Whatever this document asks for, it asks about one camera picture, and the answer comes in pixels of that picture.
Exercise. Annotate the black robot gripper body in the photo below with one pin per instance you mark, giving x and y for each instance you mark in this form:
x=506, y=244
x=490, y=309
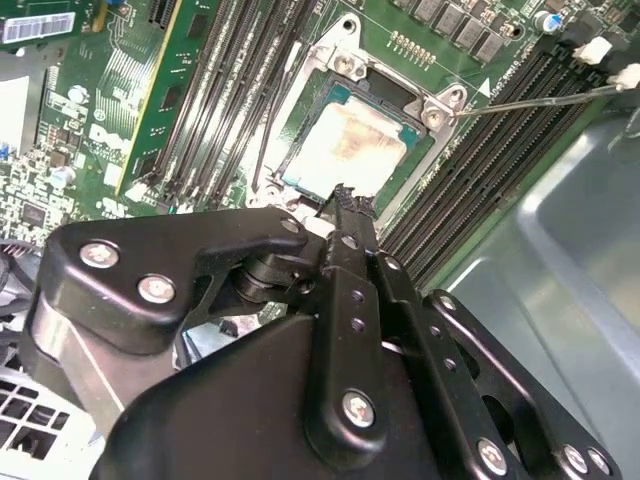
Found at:
x=225, y=410

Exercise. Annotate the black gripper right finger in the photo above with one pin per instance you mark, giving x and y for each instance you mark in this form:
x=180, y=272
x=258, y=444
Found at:
x=450, y=360

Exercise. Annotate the silver square CPU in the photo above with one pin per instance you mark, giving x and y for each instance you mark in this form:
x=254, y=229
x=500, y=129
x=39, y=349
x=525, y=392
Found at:
x=350, y=145

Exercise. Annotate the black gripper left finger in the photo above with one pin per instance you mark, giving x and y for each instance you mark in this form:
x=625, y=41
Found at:
x=125, y=280

